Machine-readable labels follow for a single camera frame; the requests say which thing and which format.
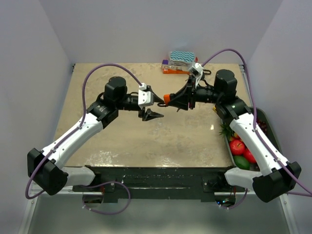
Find black padlock with keys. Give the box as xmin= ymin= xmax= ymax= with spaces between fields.
xmin=202 ymin=69 xmax=212 ymax=75

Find green plastic leaves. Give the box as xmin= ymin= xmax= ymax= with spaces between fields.
xmin=219 ymin=123 xmax=234 ymax=141

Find orange padlock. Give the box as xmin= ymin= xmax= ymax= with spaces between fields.
xmin=157 ymin=94 xmax=171 ymax=107

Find blue zigzag sponge pack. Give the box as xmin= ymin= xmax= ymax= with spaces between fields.
xmin=168 ymin=51 xmax=197 ymax=67

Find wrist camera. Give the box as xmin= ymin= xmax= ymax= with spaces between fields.
xmin=138 ymin=83 xmax=154 ymax=109
xmin=189 ymin=61 xmax=203 ymax=86

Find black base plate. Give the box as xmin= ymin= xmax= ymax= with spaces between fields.
xmin=73 ymin=167 xmax=233 ymax=202

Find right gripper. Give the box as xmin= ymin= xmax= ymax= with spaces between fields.
xmin=168 ymin=77 xmax=223 ymax=110

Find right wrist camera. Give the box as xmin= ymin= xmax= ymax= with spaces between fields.
xmin=189 ymin=61 xmax=203 ymax=86

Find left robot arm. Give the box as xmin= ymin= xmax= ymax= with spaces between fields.
xmin=27 ymin=77 xmax=164 ymax=195

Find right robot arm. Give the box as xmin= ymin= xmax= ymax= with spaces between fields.
xmin=164 ymin=69 xmax=301 ymax=202

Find red apple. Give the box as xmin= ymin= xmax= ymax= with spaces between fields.
xmin=243 ymin=148 xmax=256 ymax=163
xmin=229 ymin=139 xmax=246 ymax=156

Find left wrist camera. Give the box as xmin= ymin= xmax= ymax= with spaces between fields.
xmin=138 ymin=83 xmax=154 ymax=109

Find orange box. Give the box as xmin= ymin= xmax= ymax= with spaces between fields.
xmin=161 ymin=59 xmax=189 ymax=74

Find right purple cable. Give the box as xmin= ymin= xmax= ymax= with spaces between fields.
xmin=201 ymin=48 xmax=312 ymax=197

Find dark grapes bunch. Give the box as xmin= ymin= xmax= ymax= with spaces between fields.
xmin=256 ymin=118 xmax=268 ymax=135

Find green mango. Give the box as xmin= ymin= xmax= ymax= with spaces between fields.
xmin=234 ymin=156 xmax=250 ymax=170

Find aluminium rail frame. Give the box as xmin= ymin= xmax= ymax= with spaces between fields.
xmin=17 ymin=62 xmax=299 ymax=234

